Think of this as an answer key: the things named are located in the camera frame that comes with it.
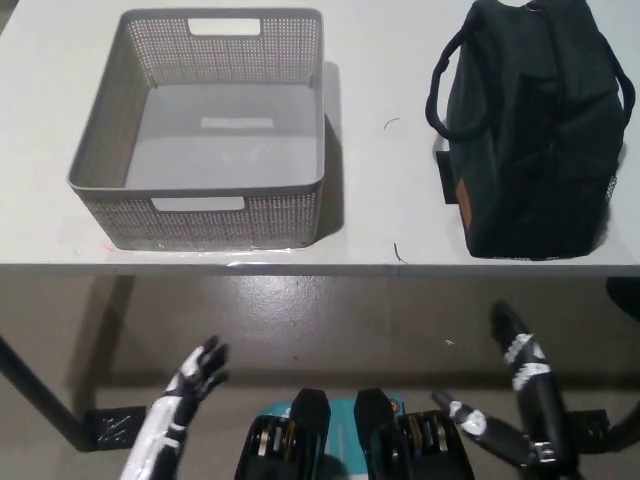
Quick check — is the black tape patch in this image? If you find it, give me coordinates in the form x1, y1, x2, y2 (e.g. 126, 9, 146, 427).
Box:
435, 149, 459, 206

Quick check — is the black metal table leg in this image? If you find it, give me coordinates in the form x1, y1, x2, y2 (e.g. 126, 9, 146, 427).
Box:
0, 333, 86, 450

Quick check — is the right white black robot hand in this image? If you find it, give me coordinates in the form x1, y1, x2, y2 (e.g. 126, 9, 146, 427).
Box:
431, 299, 570, 467

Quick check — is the grey perforated plastic basket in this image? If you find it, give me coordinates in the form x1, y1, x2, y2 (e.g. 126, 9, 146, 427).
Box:
66, 7, 327, 252

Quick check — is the clear tape strip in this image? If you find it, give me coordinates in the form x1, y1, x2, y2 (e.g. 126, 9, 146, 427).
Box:
117, 239, 304, 267

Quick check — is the dark green lunch bag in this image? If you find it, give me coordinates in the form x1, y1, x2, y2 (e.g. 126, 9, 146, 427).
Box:
424, 0, 634, 262

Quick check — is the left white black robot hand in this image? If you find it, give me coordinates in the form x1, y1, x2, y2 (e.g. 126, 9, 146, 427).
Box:
119, 334, 231, 480

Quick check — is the black table foot plate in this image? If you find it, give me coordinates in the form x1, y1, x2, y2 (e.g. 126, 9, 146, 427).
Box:
82, 408, 151, 447

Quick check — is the black rounded object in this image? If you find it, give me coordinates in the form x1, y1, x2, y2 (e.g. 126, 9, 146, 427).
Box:
605, 277, 640, 314

